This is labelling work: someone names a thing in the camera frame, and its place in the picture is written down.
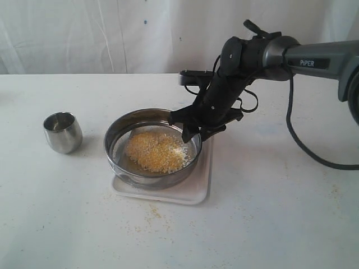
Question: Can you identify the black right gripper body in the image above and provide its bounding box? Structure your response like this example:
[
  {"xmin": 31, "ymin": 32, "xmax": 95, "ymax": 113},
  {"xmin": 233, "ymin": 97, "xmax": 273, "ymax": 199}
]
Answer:
[{"xmin": 169, "ymin": 73, "xmax": 243, "ymax": 130}]

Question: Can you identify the yellow and white grain mix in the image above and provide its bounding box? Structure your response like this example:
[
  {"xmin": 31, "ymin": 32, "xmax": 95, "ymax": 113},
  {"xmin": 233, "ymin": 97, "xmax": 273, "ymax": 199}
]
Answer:
[{"xmin": 125, "ymin": 132, "xmax": 191, "ymax": 174}]

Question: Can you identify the round steel mesh sieve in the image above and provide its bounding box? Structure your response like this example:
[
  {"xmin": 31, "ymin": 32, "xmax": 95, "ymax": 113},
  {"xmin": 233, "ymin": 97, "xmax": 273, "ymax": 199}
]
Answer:
[{"xmin": 104, "ymin": 108, "xmax": 203, "ymax": 189}]

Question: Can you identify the stainless steel cup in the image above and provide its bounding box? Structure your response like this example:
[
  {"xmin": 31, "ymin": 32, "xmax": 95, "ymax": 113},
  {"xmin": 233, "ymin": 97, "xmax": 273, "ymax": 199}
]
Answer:
[{"xmin": 43, "ymin": 112, "xmax": 83, "ymax": 154}]

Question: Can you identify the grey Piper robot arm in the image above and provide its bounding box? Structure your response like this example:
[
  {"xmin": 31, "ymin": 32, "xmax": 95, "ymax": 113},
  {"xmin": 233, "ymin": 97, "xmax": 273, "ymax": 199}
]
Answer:
[{"xmin": 168, "ymin": 36, "xmax": 358, "ymax": 142}]

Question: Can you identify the white square plastic tray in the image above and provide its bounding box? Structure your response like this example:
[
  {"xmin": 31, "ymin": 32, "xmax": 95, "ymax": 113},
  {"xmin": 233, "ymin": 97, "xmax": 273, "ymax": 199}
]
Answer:
[{"xmin": 111, "ymin": 138, "xmax": 214, "ymax": 206}]

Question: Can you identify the white backdrop curtain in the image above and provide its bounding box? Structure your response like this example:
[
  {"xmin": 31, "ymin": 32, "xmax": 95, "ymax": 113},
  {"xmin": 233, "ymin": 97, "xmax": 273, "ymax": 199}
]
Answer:
[{"xmin": 1, "ymin": 1, "xmax": 358, "ymax": 75}]

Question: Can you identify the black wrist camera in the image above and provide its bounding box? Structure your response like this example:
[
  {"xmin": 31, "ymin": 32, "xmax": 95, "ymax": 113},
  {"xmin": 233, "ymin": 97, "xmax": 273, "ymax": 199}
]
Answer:
[{"xmin": 178, "ymin": 69, "xmax": 213, "ymax": 86}]

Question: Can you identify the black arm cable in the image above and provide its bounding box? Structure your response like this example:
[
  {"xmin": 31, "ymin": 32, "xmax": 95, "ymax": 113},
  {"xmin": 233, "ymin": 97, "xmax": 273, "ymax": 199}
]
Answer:
[{"xmin": 285, "ymin": 63, "xmax": 359, "ymax": 170}]

